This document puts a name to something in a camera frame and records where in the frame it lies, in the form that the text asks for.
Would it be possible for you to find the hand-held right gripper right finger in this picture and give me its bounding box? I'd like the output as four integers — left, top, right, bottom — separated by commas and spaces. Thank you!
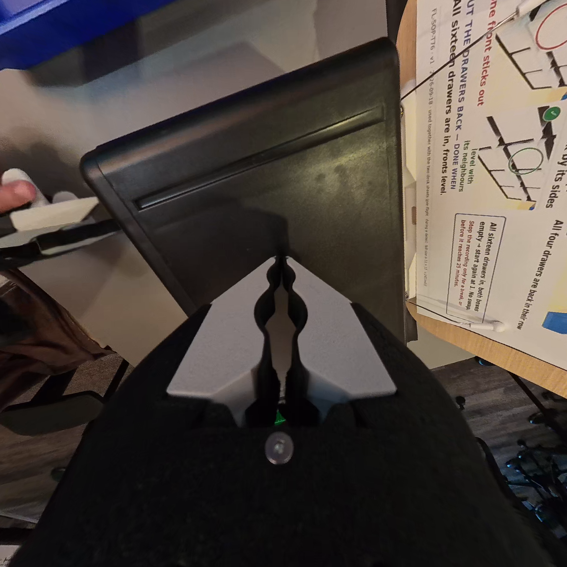
282, 257, 397, 428

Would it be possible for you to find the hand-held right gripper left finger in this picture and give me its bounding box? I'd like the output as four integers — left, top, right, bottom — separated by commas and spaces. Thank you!
166, 256, 282, 428

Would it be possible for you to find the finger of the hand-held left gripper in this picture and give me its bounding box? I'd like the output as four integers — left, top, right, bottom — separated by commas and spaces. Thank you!
9, 197, 100, 231

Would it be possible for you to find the black drawer cabinet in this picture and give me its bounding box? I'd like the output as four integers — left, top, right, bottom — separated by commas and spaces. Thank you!
80, 38, 419, 344

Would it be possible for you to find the blue storage bin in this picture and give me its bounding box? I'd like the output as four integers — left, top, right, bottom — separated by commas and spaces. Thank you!
0, 0, 178, 71

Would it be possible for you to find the person's left hand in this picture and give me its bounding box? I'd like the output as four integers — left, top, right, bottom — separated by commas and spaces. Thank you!
0, 181, 37, 214

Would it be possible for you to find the person's brown clothing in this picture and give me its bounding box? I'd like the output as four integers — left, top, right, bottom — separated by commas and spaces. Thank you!
0, 270, 118, 399

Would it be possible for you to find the black office chair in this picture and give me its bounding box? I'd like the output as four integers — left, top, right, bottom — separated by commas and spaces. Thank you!
0, 354, 129, 437

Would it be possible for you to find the printed instruction sheet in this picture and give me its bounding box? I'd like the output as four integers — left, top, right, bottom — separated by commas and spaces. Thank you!
414, 0, 567, 370

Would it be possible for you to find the thin cord with white end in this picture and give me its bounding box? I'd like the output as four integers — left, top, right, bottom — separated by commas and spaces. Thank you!
405, 297, 506, 333
401, 0, 545, 100

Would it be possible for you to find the tangle of black cables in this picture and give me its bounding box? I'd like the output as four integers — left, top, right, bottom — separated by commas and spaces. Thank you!
456, 390, 567, 537

